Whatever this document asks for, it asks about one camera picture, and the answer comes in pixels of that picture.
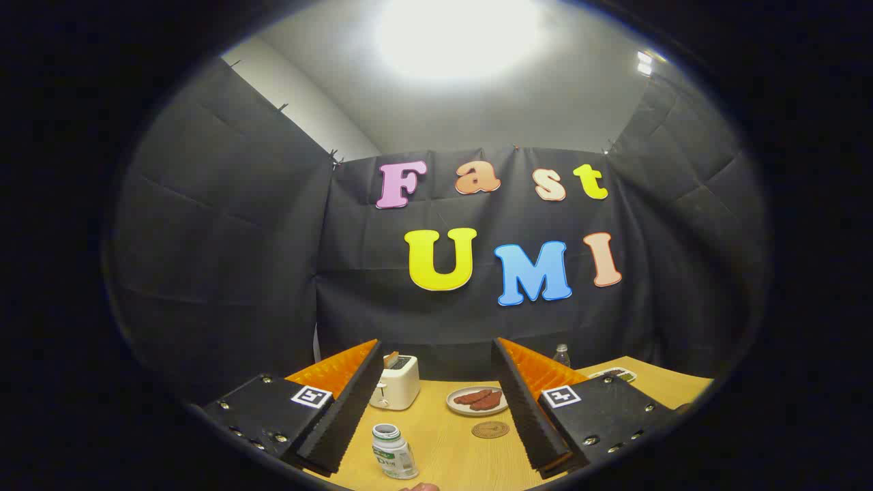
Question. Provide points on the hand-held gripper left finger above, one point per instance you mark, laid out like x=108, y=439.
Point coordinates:
x=344, y=416

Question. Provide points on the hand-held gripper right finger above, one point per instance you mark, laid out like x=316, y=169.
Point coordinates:
x=522, y=409

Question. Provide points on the round brown coaster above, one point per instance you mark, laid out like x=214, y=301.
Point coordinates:
x=490, y=429

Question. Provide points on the white juice bottle green label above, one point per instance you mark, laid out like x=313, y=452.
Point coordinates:
x=394, y=453

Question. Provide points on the clear plastic water bottle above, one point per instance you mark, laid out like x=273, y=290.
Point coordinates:
x=561, y=357

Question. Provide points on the red-brown meat slice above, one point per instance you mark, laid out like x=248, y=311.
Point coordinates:
x=470, y=397
x=490, y=402

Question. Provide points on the white toaster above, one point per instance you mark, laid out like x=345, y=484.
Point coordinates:
x=399, y=385

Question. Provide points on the white round plate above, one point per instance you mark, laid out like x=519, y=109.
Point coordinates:
x=458, y=406

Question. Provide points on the toast slice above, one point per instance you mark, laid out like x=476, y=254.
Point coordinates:
x=391, y=359

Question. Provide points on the wooden table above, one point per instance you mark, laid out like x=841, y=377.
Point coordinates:
x=450, y=460

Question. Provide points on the white divided snack tray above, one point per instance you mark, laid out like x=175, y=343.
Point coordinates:
x=614, y=374

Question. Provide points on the small ceiling lamp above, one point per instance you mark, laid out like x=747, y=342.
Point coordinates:
x=644, y=63

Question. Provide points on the bright ceiling light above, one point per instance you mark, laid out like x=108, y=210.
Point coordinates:
x=457, y=34

